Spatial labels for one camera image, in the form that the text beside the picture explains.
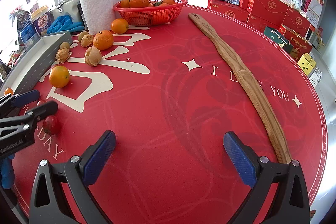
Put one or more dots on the red gift box stack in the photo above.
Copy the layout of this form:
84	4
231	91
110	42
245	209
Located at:
262	13

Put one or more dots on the red round table mat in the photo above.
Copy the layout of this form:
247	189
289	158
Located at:
169	97

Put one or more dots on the grey white tray box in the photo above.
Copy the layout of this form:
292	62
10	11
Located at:
35	62

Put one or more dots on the blue gloved left hand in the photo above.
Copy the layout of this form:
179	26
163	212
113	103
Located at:
7	172

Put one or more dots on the red plastic fruit basket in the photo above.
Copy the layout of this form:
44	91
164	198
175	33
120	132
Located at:
151	16

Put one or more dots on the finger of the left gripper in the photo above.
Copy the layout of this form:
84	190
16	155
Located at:
10	102
33	116

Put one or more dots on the green brown round fruit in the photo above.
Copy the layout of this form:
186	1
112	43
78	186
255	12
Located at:
81	35

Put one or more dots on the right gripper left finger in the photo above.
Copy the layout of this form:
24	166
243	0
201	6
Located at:
48	202

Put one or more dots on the white storage box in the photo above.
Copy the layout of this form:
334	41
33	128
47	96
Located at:
69	8

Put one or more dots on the dried husk fruit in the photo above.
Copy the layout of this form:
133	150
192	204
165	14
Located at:
86	40
92	56
62	55

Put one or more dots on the white paper towel roll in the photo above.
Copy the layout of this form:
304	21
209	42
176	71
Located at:
98	14

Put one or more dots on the large mandarin orange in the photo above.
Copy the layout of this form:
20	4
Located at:
103	40

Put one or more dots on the blue rubber gloves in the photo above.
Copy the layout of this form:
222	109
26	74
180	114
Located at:
64	23

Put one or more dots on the long wooden back scratcher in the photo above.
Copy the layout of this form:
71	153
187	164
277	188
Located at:
251	87

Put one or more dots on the red sweet apple box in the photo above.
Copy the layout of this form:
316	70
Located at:
300	44

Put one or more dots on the small smooth orange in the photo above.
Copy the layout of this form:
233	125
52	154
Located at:
59	76

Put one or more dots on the purple milk tea cup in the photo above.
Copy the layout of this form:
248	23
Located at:
42	20

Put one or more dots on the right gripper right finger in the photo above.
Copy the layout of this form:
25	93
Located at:
290	203

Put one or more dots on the yellow small box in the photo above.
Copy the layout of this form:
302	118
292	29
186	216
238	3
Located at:
306	63

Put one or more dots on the red cherry tomato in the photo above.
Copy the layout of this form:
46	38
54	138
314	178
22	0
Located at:
41	102
51	125

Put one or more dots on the green gift bag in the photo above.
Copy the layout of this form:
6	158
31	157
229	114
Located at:
278	38

